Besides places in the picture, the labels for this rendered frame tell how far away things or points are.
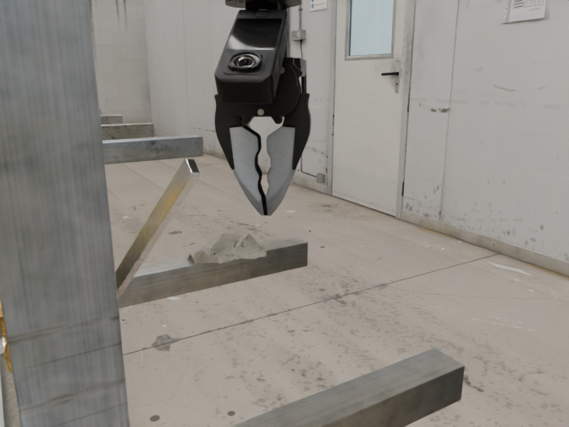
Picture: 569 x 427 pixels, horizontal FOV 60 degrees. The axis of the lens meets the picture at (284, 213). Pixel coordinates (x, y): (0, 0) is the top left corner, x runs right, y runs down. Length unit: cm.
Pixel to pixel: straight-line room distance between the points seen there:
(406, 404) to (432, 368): 4
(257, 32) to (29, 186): 30
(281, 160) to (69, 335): 32
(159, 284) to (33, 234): 35
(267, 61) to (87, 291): 26
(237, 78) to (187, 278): 23
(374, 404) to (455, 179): 316
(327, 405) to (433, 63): 333
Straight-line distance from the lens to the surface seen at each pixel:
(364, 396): 36
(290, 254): 57
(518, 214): 322
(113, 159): 73
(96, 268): 18
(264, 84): 38
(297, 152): 47
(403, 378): 38
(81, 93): 17
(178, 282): 52
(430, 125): 359
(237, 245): 54
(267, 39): 43
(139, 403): 183
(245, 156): 48
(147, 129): 100
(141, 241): 35
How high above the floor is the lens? 105
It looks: 15 degrees down
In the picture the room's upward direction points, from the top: straight up
